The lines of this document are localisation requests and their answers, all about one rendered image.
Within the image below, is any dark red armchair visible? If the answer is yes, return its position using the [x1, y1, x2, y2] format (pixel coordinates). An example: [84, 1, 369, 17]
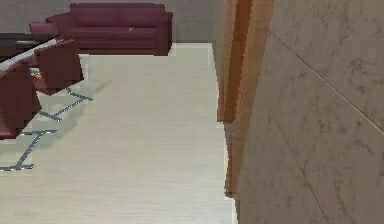
[28, 21, 61, 37]

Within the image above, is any dark red sofa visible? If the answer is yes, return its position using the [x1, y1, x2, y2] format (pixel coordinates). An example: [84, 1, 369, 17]
[45, 2, 174, 57]

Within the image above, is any dark red chair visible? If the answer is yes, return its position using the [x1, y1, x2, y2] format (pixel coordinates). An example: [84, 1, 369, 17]
[0, 59, 58, 173]
[33, 38, 95, 122]

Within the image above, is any wooden door frame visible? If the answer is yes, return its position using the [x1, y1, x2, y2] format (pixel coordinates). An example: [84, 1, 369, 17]
[216, 0, 276, 201]

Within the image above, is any dark glass table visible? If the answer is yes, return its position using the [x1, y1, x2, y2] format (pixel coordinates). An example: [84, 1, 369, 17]
[0, 32, 62, 73]

